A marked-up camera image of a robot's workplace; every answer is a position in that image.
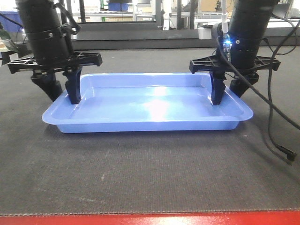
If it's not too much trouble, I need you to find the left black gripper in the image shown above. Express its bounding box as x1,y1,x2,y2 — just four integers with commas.
7,52,102,105

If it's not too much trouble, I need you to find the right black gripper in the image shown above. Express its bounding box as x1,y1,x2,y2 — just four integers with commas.
189,55,271,105

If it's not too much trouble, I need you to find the blue plastic tray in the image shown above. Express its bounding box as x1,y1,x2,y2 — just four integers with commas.
42,73,253,133

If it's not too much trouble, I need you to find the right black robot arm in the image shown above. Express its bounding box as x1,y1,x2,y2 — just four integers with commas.
189,0,280,105

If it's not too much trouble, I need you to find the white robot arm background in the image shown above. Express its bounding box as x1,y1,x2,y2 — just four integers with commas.
161,0,172,30

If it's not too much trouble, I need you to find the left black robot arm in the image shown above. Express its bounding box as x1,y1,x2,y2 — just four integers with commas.
8,0,102,104

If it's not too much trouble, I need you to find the blue storage crate background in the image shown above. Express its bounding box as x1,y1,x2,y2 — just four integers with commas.
0,10,22,33

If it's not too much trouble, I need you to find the black table mat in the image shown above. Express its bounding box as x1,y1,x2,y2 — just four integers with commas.
0,47,300,216

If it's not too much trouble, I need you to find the black cable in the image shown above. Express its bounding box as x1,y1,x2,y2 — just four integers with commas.
212,11,300,166

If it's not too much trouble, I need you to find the black metal frame background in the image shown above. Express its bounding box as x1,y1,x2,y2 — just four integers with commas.
65,0,198,32

